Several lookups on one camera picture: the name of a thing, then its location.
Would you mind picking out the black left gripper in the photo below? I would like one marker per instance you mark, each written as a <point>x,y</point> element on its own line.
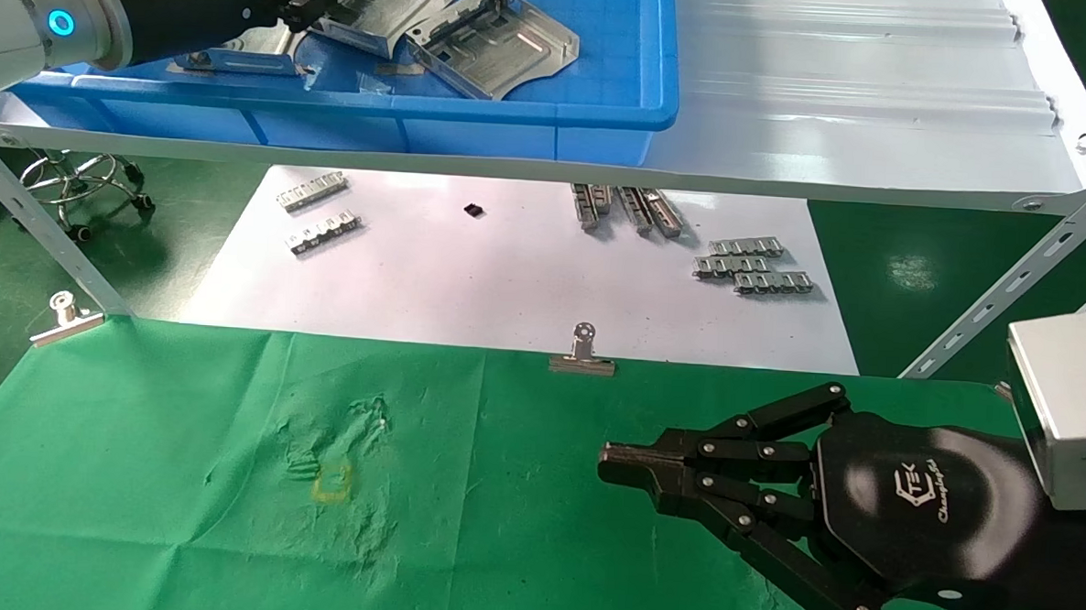
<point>190,1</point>

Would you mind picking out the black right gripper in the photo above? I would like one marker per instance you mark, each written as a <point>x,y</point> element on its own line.
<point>919,514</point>

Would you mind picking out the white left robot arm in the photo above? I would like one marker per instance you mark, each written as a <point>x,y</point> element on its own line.
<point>5,25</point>

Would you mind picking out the grey tape piece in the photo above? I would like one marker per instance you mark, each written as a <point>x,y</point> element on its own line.
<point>397,68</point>

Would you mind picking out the silver notched metal strip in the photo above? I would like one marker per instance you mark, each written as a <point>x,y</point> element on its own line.
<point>773,282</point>
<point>312,191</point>
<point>324,233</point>
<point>745,248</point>
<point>733,267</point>

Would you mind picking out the silver bulldog clip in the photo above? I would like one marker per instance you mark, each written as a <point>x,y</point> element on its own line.
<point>582,365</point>
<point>70,324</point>

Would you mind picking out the blue plastic bin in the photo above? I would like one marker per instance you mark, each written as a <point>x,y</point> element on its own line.
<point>514,139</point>

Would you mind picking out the small black block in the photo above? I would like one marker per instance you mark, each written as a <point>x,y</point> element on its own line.
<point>474,210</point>

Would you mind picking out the chrome stool base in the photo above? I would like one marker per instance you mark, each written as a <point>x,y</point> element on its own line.
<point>71,195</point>

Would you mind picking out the white two-tier metal shelf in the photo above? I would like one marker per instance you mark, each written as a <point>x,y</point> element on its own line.
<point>836,98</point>

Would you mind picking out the silver sheet-metal bracket plate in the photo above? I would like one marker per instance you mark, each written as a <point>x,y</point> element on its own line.
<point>242,59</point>

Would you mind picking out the silver plate with slotted rail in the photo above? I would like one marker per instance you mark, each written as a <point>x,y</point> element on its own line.
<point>495,44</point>

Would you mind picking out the long grey metal rail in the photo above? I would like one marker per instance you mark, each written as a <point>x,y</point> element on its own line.
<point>584,208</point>
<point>637,212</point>
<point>664,215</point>
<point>604,199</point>

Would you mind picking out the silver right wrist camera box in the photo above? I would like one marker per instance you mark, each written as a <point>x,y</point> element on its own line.
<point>1070,411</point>

